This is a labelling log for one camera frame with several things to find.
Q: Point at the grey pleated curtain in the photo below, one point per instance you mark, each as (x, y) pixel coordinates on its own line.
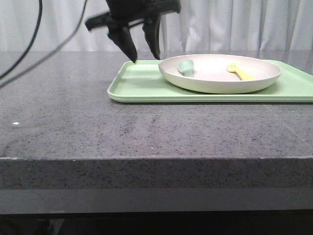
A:
(202, 25)

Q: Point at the teal green spoon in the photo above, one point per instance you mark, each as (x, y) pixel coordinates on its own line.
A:
(186, 68)

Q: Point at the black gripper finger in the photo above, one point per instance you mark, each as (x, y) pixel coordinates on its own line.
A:
(120, 35)
(151, 27)

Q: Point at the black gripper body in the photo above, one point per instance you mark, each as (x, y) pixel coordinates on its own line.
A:
(122, 12)

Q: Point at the light green plastic tray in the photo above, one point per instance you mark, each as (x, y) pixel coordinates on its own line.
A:
(143, 83)

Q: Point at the beige round plate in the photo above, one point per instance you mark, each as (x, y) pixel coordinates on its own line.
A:
(211, 75)

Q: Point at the yellow plastic fork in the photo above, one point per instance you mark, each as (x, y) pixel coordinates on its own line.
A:
(235, 68)

